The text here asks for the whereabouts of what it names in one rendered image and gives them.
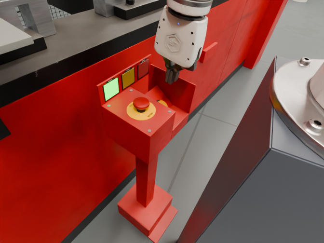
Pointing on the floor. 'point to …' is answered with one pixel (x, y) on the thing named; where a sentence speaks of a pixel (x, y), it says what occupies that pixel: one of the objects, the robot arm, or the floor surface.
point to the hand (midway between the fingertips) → (172, 74)
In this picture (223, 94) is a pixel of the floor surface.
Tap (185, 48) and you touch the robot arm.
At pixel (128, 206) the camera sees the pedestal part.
